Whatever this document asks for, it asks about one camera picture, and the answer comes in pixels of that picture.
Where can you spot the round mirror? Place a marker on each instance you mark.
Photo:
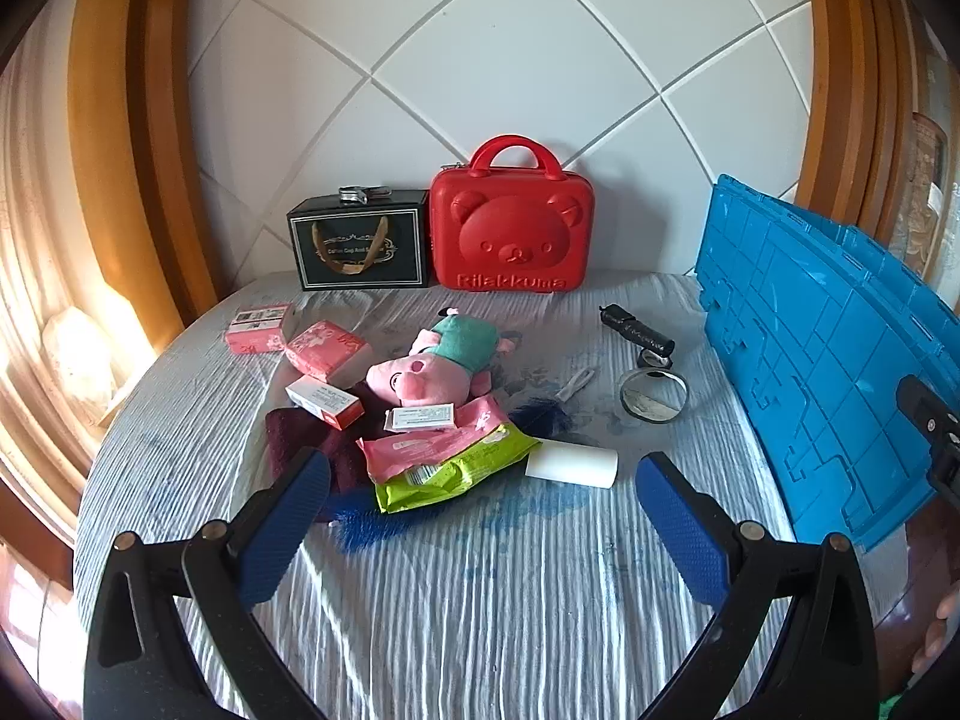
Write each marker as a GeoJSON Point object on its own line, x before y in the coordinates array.
{"type": "Point", "coordinates": [652, 396]}

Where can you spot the small white clip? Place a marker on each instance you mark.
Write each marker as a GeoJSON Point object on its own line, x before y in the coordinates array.
{"type": "Point", "coordinates": [576, 382]}

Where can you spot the green wipes packet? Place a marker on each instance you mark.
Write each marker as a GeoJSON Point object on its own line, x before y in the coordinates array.
{"type": "Point", "coordinates": [465, 476]}

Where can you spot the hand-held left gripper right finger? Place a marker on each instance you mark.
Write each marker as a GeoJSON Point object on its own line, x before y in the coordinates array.
{"type": "Point", "coordinates": [679, 525]}

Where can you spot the patterned beige curtain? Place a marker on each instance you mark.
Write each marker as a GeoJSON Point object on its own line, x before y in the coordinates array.
{"type": "Point", "coordinates": [926, 202]}

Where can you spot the pink tissue box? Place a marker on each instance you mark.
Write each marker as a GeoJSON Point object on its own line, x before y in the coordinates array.
{"type": "Point", "coordinates": [326, 349]}

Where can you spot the blue bottle brush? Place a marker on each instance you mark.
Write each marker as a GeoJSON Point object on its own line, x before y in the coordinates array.
{"type": "Point", "coordinates": [360, 529]}

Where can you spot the black flashlight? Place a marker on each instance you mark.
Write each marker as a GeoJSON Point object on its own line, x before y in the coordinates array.
{"type": "Point", "coordinates": [634, 328]}

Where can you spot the white paper roll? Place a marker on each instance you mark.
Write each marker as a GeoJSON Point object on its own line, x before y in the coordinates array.
{"type": "Point", "coordinates": [574, 465]}

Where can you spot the black gift box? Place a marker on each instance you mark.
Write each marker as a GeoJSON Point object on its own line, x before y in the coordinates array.
{"type": "Point", "coordinates": [356, 262]}

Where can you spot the wooden frame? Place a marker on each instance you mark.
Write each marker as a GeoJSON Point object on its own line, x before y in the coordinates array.
{"type": "Point", "coordinates": [840, 90]}
{"type": "Point", "coordinates": [127, 127]}

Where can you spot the small white card box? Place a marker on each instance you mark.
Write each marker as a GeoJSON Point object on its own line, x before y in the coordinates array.
{"type": "Point", "coordinates": [418, 418]}

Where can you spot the person's right hand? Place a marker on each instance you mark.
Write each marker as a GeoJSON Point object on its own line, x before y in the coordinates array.
{"type": "Point", "coordinates": [941, 630]}

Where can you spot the blue plastic crate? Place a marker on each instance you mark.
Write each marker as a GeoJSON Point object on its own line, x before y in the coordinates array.
{"type": "Point", "coordinates": [810, 360]}

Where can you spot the pink box with photo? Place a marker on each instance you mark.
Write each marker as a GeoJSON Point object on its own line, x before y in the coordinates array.
{"type": "Point", "coordinates": [255, 341]}

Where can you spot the striped white cloth desktop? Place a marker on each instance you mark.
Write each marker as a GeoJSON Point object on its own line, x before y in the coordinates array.
{"type": "Point", "coordinates": [480, 615]}

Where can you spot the pink wipes packet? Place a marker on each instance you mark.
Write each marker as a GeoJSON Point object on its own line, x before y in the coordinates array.
{"type": "Point", "coordinates": [420, 454]}

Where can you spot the silver metal clasp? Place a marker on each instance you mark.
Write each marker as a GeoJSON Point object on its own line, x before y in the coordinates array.
{"type": "Point", "coordinates": [354, 195]}

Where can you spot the maroon cloth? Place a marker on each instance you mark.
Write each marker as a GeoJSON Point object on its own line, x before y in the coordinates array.
{"type": "Point", "coordinates": [296, 435]}

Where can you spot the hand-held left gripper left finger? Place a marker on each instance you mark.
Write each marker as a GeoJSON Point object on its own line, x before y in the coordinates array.
{"type": "Point", "coordinates": [289, 517]}

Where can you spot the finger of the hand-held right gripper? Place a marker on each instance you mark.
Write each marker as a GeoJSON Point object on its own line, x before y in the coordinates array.
{"type": "Point", "coordinates": [926, 405]}

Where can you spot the red bear suitcase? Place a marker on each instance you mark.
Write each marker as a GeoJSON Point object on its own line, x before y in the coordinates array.
{"type": "Point", "coordinates": [514, 232]}

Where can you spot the red and white small box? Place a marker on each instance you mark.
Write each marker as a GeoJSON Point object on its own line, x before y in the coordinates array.
{"type": "Point", "coordinates": [322, 401]}

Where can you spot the pink pig plush toy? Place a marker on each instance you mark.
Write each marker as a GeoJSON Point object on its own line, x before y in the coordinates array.
{"type": "Point", "coordinates": [420, 371]}

